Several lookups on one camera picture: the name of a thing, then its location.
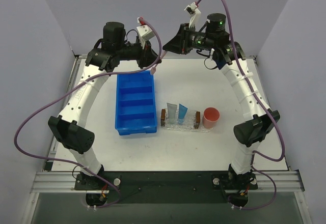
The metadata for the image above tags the pink toothbrush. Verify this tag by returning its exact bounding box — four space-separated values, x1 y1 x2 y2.
150 51 167 75

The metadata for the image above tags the white toothpaste tube green cap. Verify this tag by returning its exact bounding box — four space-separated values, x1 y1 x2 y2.
167 103 178 124

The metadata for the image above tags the blue toothpaste tube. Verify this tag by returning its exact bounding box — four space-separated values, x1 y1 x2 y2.
178 104 188 124

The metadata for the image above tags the clear holder with wooden ends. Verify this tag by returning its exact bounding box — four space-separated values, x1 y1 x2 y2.
160 108 202 130

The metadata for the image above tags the pink plastic cup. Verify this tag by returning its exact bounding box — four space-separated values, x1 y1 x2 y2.
202 107 220 129

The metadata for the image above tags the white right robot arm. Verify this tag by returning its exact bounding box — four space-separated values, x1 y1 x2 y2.
163 13 280 180

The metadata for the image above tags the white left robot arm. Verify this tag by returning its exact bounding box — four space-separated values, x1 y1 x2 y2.
48 17 161 189

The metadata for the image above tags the clear textured oval tray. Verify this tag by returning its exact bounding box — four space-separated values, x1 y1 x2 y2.
158 109 216 133

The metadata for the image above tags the blue plastic divided bin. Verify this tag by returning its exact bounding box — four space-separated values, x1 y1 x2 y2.
115 71 157 136

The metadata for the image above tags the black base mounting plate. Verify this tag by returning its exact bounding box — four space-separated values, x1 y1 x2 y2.
73 171 258 205

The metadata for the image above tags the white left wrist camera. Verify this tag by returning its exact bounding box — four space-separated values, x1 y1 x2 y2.
137 17 155 43

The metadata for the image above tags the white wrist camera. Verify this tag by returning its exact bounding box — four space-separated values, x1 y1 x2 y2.
184 2 201 28
137 17 155 43

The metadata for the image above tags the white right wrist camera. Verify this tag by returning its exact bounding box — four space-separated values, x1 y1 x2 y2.
184 2 201 28

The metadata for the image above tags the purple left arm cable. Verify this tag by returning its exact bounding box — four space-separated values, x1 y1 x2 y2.
13 17 164 208

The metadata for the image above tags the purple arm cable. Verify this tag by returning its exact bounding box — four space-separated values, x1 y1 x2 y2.
13 17 164 208
196 0 286 211

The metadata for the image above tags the aluminium front rail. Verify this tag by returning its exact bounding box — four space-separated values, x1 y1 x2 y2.
31 171 305 193

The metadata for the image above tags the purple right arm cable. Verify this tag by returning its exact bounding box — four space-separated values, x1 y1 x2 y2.
196 0 286 211

